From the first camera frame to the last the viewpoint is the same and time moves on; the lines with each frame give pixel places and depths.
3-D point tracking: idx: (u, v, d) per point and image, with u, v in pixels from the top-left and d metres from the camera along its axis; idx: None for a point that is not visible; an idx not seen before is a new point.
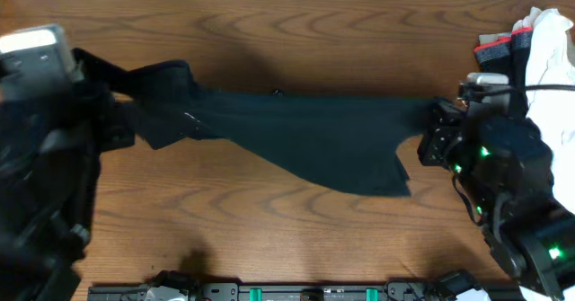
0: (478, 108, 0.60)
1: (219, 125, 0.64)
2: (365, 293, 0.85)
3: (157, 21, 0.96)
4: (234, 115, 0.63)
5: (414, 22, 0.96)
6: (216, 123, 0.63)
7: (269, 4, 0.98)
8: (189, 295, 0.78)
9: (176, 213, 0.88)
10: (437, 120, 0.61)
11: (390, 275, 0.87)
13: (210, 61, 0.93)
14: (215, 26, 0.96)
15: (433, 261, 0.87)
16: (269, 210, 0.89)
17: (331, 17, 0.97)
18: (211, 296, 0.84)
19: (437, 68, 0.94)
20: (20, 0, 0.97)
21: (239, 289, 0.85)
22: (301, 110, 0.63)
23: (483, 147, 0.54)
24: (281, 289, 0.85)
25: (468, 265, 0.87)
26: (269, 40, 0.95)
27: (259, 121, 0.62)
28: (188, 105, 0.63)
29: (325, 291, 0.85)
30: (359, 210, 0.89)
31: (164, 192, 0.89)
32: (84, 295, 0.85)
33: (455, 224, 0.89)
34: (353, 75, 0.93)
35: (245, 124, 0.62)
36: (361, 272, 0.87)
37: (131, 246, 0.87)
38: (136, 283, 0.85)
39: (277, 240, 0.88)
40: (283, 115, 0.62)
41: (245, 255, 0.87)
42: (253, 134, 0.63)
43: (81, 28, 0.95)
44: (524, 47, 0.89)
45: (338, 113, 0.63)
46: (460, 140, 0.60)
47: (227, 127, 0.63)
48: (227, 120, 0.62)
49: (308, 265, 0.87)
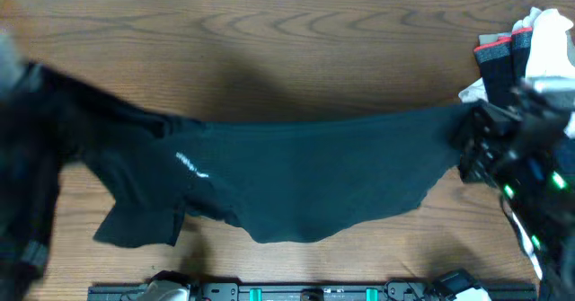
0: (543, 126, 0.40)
1: (208, 162, 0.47)
2: (365, 293, 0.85)
3: (158, 22, 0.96)
4: (243, 146, 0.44)
5: (414, 22, 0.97)
6: (207, 153, 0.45)
7: (269, 4, 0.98)
8: (190, 289, 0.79)
9: None
10: (482, 128, 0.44)
11: (390, 275, 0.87)
13: (211, 62, 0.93)
14: (215, 26, 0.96)
15: (433, 261, 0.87)
16: None
17: (331, 18, 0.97)
18: (212, 296, 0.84)
19: (437, 68, 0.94)
20: (20, 0, 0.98)
21: (239, 289, 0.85)
22: (337, 138, 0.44)
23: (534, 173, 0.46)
24: (280, 289, 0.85)
25: (468, 265, 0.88)
26: (269, 40, 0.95)
27: (280, 150, 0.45)
28: (181, 141, 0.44)
29: (325, 291, 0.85)
30: None
31: None
32: (84, 295, 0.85)
33: (455, 224, 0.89)
34: (353, 75, 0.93)
35: (262, 146, 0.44)
36: (361, 272, 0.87)
37: None
38: (137, 283, 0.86)
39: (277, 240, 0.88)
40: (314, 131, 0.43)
41: (245, 255, 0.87)
42: (269, 176, 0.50)
43: (82, 29, 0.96)
44: (524, 47, 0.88)
45: (388, 139, 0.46)
46: (513, 154, 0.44)
47: (223, 164, 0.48)
48: (231, 146, 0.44)
49: (308, 265, 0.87)
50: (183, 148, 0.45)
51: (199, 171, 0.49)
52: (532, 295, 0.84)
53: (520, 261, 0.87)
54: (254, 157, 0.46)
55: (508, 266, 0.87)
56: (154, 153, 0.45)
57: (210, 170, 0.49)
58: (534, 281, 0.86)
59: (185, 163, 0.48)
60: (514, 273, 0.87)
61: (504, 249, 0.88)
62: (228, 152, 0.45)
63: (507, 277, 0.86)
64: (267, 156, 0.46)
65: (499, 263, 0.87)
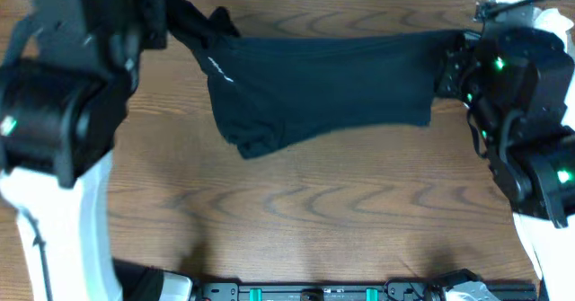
0: (494, 30, 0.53)
1: (237, 69, 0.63)
2: (365, 293, 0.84)
3: None
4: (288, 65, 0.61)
5: (414, 22, 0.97)
6: (234, 66, 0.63)
7: (270, 3, 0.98)
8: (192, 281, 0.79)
9: (178, 213, 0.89)
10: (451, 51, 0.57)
11: (390, 275, 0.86)
13: None
14: None
15: (433, 261, 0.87)
16: (269, 210, 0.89)
17: (331, 17, 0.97)
18: (211, 296, 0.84)
19: None
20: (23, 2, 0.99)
21: (239, 289, 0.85)
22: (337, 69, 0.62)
23: (497, 57, 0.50)
24: (280, 289, 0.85)
25: (468, 264, 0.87)
26: None
27: (284, 64, 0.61)
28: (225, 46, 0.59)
29: (325, 291, 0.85)
30: (359, 210, 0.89)
31: (166, 191, 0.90)
32: None
33: (455, 223, 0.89)
34: None
35: (274, 59, 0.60)
36: (361, 272, 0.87)
37: (131, 245, 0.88)
38: None
39: (276, 240, 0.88)
40: (340, 64, 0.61)
41: (245, 255, 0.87)
42: (278, 84, 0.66)
43: None
44: None
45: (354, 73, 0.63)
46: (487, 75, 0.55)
47: (252, 75, 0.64)
48: (254, 60, 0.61)
49: (308, 265, 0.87)
50: (237, 48, 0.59)
51: (226, 75, 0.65)
52: (532, 295, 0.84)
53: (519, 261, 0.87)
54: (266, 64, 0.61)
55: (508, 266, 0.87)
56: (198, 48, 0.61)
57: (246, 75, 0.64)
58: (533, 281, 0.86)
59: (216, 66, 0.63)
60: (514, 273, 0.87)
61: (504, 248, 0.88)
62: (251, 65, 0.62)
63: (507, 277, 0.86)
64: (274, 68, 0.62)
65: (499, 264, 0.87)
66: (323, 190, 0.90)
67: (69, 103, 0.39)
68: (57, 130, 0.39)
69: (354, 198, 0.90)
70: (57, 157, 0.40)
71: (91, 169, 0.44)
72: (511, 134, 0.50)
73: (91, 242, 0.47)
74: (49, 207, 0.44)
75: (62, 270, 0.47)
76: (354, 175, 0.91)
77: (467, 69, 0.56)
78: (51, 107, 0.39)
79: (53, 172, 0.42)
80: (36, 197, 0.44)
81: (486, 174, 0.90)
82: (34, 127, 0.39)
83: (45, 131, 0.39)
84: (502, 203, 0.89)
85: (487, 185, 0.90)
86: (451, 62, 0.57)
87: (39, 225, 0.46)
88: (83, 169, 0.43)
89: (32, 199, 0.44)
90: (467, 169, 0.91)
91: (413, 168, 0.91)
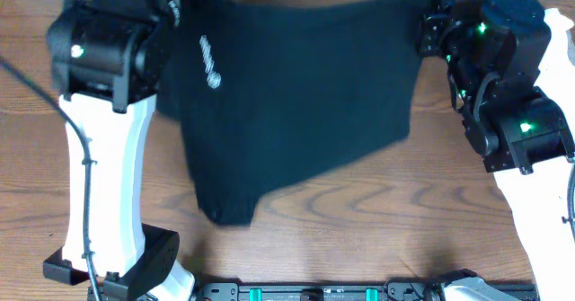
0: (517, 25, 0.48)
1: (226, 65, 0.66)
2: (365, 293, 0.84)
3: None
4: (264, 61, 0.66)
5: None
6: (222, 47, 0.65)
7: None
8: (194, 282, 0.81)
9: (178, 214, 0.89)
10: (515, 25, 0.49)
11: (390, 275, 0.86)
13: None
14: None
15: (433, 261, 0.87)
16: (269, 210, 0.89)
17: None
18: (211, 296, 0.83)
19: None
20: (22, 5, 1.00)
21: (239, 289, 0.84)
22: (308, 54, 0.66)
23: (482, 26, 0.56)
24: (280, 289, 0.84)
25: (469, 265, 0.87)
26: None
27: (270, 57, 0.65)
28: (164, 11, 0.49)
29: (325, 291, 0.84)
30: (358, 210, 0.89)
31: (165, 192, 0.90)
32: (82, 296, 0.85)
33: (455, 224, 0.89)
34: None
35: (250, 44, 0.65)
36: (361, 272, 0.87)
37: None
38: None
39: (276, 240, 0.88)
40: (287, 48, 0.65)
41: (245, 255, 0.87)
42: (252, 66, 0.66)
43: None
44: None
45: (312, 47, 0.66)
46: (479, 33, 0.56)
47: (227, 61, 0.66)
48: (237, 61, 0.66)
49: (308, 265, 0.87)
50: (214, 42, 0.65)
51: (215, 71, 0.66)
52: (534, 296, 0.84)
53: (519, 261, 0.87)
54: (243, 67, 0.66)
55: (508, 266, 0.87)
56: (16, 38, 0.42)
57: (225, 74, 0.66)
58: (535, 282, 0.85)
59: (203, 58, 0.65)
60: (514, 273, 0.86)
61: (504, 248, 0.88)
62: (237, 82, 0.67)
63: (507, 277, 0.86)
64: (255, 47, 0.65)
65: (499, 264, 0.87)
66: (324, 190, 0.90)
67: (131, 39, 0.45)
68: (119, 64, 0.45)
69: (354, 197, 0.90)
70: (117, 83, 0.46)
71: (141, 101, 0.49)
72: (487, 95, 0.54)
73: (135, 129, 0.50)
74: (107, 132, 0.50)
75: (101, 194, 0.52)
76: (353, 175, 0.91)
77: (446, 28, 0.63)
78: (111, 39, 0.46)
79: (115, 85, 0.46)
80: (85, 112, 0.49)
81: (485, 175, 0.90)
82: (97, 60, 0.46)
83: (75, 55, 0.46)
84: (501, 204, 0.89)
85: (486, 185, 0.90)
86: (429, 27, 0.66)
87: (89, 146, 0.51)
88: (133, 99, 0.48)
89: (80, 114, 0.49)
90: (468, 170, 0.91)
91: (412, 168, 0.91)
